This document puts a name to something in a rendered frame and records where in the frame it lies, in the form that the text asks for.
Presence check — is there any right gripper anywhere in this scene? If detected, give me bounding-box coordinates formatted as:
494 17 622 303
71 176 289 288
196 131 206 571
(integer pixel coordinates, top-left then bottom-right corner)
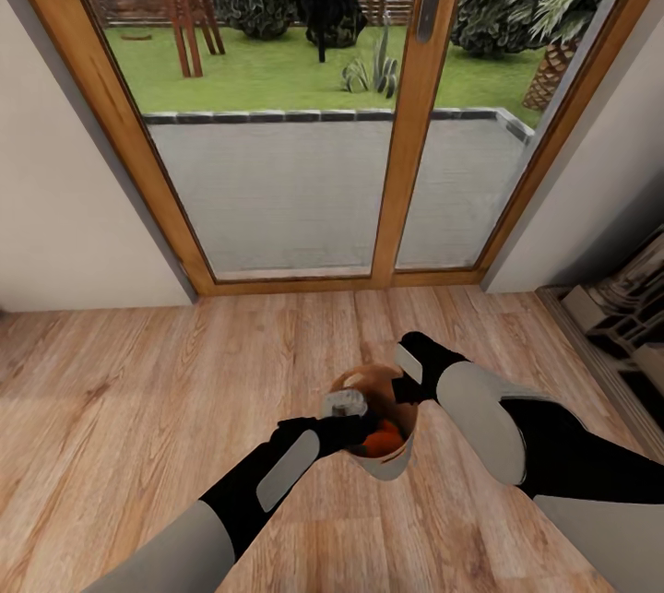
392 377 431 404

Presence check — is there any trash can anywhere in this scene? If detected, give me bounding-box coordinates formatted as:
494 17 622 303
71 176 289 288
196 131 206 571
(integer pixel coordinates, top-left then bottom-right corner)
329 363 419 481

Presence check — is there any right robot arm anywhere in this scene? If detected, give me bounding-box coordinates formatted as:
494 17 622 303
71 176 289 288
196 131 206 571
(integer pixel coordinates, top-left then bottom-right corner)
392 332 664 593

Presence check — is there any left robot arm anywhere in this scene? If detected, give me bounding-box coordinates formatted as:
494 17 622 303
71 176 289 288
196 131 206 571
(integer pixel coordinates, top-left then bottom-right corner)
81 389 377 593

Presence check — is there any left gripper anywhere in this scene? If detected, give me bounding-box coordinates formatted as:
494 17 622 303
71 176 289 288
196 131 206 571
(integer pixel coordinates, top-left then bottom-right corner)
322 414 377 454

